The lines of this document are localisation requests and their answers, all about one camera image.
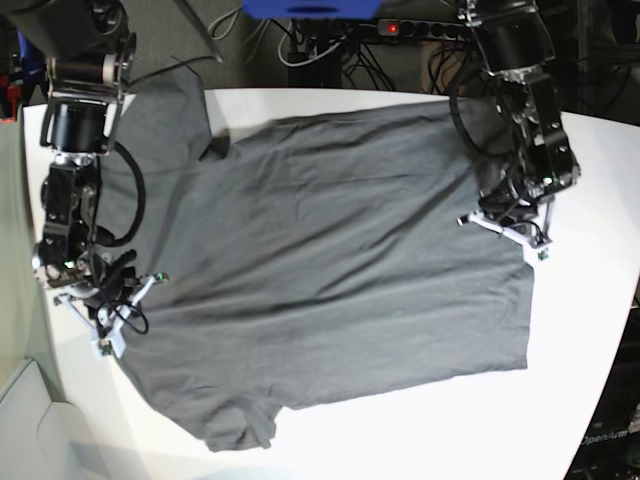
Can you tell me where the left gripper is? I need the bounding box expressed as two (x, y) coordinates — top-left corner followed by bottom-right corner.
(456, 194), (555, 250)

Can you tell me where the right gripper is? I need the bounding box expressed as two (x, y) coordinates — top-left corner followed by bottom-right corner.
(54, 273), (169, 345)

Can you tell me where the dark grey t-shirt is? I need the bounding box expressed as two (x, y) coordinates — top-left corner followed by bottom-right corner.
(118, 69), (534, 451)

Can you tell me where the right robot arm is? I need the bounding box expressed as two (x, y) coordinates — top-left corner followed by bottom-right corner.
(1, 1), (168, 356)

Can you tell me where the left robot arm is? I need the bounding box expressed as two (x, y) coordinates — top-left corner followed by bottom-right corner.
(448, 1), (580, 256)

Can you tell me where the white side table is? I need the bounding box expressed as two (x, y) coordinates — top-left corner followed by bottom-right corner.
(1, 359), (111, 479)

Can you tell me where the black power strip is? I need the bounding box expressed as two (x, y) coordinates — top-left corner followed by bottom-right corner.
(376, 19), (472, 41)

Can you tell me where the blue box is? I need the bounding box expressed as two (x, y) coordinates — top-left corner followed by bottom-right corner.
(241, 0), (382, 19)

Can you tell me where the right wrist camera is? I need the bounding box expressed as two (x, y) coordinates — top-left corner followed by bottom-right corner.
(90, 332), (126, 359)

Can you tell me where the white cable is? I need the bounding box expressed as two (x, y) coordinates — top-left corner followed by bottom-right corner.
(277, 22), (344, 68)

